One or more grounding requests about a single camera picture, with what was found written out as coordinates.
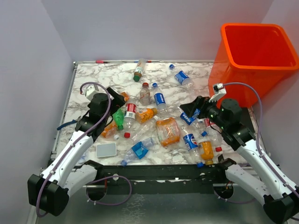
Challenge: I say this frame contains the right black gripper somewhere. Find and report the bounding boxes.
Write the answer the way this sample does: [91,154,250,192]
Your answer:
[180,94,228,130]

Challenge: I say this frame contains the blue handled pliers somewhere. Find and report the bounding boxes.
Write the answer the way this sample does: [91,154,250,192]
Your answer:
[57,119,77,131]

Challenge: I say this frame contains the red label clear bottle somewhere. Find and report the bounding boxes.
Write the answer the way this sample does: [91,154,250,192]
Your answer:
[123,103,136,130]

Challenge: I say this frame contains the orange juice bottle front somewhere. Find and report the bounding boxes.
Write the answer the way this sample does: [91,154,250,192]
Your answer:
[198,140,214,165]

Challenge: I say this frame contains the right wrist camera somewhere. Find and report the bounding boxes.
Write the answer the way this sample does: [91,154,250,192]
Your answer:
[209,83,227,102]

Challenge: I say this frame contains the green plastic bottle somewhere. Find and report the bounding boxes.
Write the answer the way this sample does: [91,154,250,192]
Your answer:
[113,108,124,131]

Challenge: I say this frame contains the red cap clear bottle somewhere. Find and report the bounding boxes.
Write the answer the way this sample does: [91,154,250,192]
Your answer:
[139,83,150,105]

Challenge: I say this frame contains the blue red pen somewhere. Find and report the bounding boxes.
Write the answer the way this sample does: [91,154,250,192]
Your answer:
[133,60,162,63]

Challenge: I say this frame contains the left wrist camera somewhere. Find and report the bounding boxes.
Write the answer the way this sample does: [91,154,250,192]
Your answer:
[85,85,97,101]

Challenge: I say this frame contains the red marker pen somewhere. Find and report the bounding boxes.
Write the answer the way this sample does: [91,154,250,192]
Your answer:
[95,60,110,64]

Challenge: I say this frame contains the clear crushed bottle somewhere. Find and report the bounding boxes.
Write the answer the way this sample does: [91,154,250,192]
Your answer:
[131,115,159,143]

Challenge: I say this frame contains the orange label crushed bottle left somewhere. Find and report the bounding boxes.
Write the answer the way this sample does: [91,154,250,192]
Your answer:
[101,121,119,140]

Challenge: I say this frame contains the green cap tea bottle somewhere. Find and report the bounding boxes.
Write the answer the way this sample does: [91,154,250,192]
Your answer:
[133,58,146,82]

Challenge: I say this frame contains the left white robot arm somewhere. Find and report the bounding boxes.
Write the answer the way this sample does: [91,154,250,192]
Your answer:
[28,87,126,217]

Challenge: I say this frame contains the large crushed orange bottle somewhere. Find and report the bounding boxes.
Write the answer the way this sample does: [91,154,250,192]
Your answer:
[156,117,180,147]

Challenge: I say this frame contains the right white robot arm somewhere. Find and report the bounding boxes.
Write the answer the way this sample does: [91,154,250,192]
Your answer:
[180,96,299,224]

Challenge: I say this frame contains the red label bottle right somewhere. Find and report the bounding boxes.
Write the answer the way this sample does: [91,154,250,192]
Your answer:
[204,118,222,153]

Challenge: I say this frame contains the crushed blue label water bottle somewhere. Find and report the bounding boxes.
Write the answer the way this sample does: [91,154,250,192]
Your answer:
[121,137,155,167]

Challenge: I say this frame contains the orange juice bottle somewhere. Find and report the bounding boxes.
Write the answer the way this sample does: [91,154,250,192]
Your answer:
[135,108,157,124]
[198,140,214,165]

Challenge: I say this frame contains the far blue label bottle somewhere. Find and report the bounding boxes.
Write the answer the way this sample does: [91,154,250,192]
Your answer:
[169,64,194,89]

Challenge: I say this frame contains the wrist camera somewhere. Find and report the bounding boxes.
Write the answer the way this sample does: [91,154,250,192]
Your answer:
[209,83,227,102]
[85,85,97,101]

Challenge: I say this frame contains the orange plastic bin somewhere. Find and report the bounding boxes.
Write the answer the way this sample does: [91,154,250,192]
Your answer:
[208,23,299,107]

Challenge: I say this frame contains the orange juice bottle centre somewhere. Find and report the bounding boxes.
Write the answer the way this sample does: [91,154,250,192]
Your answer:
[135,108,157,124]

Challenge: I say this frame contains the black base frame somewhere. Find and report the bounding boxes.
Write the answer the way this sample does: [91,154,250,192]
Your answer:
[86,164,228,198]

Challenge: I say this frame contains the large Pepsi bottle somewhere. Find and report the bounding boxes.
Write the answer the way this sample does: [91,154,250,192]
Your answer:
[180,126,204,168]

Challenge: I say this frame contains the blue Pepsi bottle centre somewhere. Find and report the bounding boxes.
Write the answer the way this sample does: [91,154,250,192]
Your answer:
[152,83,167,110]

